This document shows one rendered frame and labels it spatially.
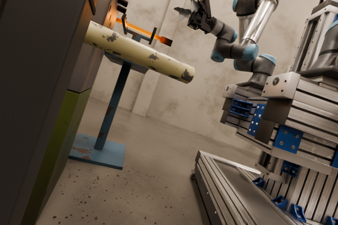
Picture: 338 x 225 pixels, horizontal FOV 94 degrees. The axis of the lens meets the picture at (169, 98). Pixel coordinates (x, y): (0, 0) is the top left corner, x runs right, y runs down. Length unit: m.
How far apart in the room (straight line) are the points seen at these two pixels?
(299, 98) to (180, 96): 3.03
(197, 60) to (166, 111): 1.37
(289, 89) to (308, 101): 0.08
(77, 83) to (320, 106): 0.81
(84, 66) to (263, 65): 1.07
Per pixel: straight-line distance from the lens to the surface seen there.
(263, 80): 1.22
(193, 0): 0.82
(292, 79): 0.69
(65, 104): 0.59
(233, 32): 0.95
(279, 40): 4.54
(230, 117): 1.12
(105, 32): 0.35
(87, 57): 0.58
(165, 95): 3.56
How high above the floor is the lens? 0.55
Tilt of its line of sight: level
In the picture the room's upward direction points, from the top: 19 degrees clockwise
